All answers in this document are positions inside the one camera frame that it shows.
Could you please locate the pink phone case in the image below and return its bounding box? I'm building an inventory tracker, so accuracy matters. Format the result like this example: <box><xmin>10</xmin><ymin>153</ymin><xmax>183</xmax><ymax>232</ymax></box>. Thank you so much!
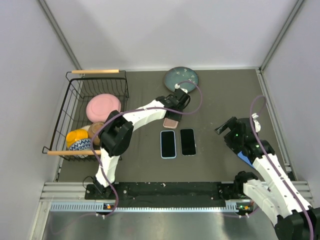
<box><xmin>163</xmin><ymin>118</ymin><xmax>179</xmax><ymax>129</ymax></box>

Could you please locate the teal phone dark screen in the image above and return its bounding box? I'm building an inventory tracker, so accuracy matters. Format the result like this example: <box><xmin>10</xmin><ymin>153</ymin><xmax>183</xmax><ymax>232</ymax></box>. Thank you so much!
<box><xmin>180</xmin><ymin>128</ymin><xmax>196</xmax><ymax>156</ymax></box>

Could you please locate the black phone dark screen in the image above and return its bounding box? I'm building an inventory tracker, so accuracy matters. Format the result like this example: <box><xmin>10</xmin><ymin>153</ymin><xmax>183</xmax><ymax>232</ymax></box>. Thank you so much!
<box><xmin>161</xmin><ymin>131</ymin><xmax>176</xmax><ymax>158</ymax></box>

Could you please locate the light blue phone case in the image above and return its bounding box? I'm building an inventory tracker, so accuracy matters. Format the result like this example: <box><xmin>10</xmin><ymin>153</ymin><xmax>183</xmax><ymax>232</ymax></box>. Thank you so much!
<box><xmin>159</xmin><ymin>129</ymin><xmax>178</xmax><ymax>160</ymax></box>

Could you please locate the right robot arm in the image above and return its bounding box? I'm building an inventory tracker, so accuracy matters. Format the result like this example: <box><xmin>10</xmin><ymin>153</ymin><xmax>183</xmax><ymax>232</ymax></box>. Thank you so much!
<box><xmin>214</xmin><ymin>113</ymin><xmax>320</xmax><ymax>240</ymax></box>

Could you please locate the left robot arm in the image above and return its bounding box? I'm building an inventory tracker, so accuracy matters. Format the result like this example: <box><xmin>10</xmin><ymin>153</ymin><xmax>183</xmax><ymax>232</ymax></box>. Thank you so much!
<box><xmin>90</xmin><ymin>87</ymin><xmax>191</xmax><ymax>199</ymax></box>

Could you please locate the teal ceramic floral plate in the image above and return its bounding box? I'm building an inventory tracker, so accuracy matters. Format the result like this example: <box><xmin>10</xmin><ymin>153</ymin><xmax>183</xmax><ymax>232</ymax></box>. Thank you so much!
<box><xmin>163</xmin><ymin>66</ymin><xmax>199</xmax><ymax>93</ymax></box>

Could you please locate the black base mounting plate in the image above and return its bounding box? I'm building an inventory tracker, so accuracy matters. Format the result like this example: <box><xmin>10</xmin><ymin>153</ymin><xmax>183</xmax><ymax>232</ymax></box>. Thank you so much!
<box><xmin>85</xmin><ymin>182</ymin><xmax>246</xmax><ymax>201</ymax></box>

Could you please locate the pink round plate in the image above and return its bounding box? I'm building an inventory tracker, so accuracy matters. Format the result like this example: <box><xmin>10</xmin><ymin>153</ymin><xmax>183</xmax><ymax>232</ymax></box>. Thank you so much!
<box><xmin>86</xmin><ymin>93</ymin><xmax>122</xmax><ymax>123</ymax></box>

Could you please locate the brown ceramic bowl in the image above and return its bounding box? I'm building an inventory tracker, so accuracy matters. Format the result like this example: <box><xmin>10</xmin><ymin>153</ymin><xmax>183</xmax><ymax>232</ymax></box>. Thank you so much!
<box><xmin>87</xmin><ymin>122</ymin><xmax>104</xmax><ymax>146</ymax></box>

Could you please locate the blue white patterned cup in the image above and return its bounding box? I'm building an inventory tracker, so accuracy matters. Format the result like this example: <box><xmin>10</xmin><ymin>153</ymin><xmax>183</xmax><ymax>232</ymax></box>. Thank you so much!
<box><xmin>68</xmin><ymin>138</ymin><xmax>91</xmax><ymax>151</ymax></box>

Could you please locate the yellow cup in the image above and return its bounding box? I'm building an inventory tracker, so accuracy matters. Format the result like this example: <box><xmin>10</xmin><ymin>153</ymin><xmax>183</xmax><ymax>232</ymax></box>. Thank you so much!
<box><xmin>65</xmin><ymin>128</ymin><xmax>89</xmax><ymax>148</ymax></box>

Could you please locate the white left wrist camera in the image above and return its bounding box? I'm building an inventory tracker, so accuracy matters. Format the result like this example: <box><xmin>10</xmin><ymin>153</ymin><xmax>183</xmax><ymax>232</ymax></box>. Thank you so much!
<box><xmin>174</xmin><ymin>83</ymin><xmax>188</xmax><ymax>94</ymax></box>

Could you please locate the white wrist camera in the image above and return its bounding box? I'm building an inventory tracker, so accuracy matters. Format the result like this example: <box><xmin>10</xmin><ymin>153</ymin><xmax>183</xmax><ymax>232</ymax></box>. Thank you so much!
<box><xmin>174</xmin><ymin>83</ymin><xmax>188</xmax><ymax>94</ymax></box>
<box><xmin>251</xmin><ymin>113</ymin><xmax>261</xmax><ymax>133</ymax></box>

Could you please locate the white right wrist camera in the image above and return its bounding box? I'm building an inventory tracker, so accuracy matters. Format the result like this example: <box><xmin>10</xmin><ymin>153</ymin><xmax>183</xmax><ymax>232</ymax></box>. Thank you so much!
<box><xmin>251</xmin><ymin>113</ymin><xmax>261</xmax><ymax>133</ymax></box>

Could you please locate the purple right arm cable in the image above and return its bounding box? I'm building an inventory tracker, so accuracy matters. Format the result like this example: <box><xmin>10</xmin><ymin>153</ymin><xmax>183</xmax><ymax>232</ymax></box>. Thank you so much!
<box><xmin>249</xmin><ymin>94</ymin><xmax>315</xmax><ymax>240</ymax></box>

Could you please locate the black wire basket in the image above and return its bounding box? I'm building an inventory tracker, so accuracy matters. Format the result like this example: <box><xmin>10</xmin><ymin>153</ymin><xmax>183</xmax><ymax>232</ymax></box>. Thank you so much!
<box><xmin>42</xmin><ymin>69</ymin><xmax>129</xmax><ymax>162</ymax></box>

